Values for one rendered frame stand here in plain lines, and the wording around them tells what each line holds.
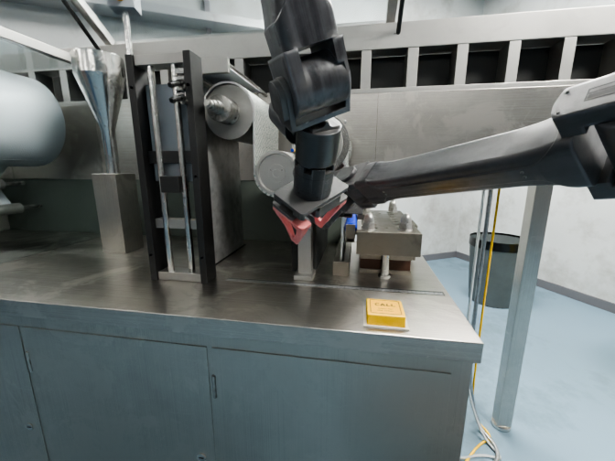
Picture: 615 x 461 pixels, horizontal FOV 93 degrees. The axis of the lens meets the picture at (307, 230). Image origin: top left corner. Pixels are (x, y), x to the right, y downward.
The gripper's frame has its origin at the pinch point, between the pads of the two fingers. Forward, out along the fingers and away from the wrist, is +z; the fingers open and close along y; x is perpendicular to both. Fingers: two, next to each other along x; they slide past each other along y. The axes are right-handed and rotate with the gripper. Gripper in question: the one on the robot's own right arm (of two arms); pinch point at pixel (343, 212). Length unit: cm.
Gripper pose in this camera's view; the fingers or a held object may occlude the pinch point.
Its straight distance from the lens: 81.5
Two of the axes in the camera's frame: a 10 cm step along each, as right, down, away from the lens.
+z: 1.4, 2.7, 9.5
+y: 9.9, 0.6, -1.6
